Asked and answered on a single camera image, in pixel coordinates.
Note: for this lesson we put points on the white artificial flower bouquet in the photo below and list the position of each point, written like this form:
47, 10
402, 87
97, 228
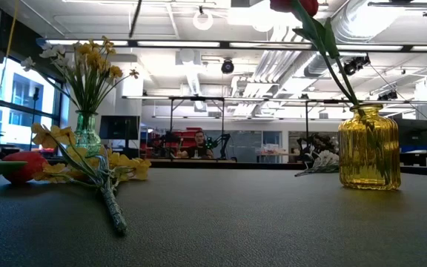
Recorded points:
324, 159
52, 50

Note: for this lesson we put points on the yellow artificial flower bouquet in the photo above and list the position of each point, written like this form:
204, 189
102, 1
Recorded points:
94, 59
114, 211

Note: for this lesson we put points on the black background robot arm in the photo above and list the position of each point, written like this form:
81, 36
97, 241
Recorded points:
315, 142

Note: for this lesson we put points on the black green background robot arm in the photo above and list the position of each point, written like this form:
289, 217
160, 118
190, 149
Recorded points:
224, 142

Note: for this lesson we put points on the green glass vase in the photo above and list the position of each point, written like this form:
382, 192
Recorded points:
85, 130

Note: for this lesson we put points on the yellow ribbed glass vase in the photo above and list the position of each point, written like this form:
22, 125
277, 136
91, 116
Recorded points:
369, 155

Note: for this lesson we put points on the person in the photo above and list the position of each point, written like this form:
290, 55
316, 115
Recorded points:
198, 150

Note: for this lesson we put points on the red storage rack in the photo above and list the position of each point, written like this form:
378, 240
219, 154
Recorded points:
184, 135

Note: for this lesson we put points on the long ceiling light bar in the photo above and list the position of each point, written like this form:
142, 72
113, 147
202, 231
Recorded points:
198, 44

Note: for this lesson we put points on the black table mat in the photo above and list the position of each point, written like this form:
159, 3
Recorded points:
235, 222

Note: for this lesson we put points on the black flat monitor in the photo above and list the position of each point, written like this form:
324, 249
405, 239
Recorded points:
119, 128

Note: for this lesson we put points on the black pole stand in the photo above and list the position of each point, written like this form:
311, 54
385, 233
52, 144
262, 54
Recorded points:
35, 97

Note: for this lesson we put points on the dark wide monitor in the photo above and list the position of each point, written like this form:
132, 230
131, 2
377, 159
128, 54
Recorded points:
411, 131

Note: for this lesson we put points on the black frame stand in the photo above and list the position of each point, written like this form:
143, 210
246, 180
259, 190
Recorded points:
196, 98

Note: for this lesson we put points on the black dome camera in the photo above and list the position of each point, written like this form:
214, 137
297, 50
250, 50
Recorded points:
227, 66

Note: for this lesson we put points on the black camera on pole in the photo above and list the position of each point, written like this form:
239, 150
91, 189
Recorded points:
354, 65

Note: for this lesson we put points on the silver ventilation duct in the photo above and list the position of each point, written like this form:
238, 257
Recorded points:
350, 18

